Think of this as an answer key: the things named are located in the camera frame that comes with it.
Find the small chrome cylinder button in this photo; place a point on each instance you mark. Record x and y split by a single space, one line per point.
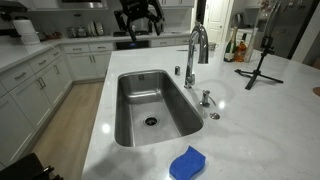
177 70

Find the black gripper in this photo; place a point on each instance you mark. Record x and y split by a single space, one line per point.
136 9

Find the white paper towel roll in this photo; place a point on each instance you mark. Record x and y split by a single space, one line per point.
27 32

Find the black camera tripod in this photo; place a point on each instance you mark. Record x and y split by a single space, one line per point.
267 49

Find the chrome soap dispenser pump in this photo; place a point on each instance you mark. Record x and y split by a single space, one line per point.
206 98

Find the green champagne bottle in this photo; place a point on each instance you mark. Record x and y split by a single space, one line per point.
229 52

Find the stainless steel sink basin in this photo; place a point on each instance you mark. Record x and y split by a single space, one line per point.
150 108

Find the chrome round air gap cap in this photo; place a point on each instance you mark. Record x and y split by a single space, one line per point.
214 116

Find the grey patterned mug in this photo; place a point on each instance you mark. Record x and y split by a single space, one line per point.
213 46

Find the blue wavy sponge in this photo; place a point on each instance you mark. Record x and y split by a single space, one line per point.
187 165

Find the amber liquor bottle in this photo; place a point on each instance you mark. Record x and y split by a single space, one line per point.
240 52

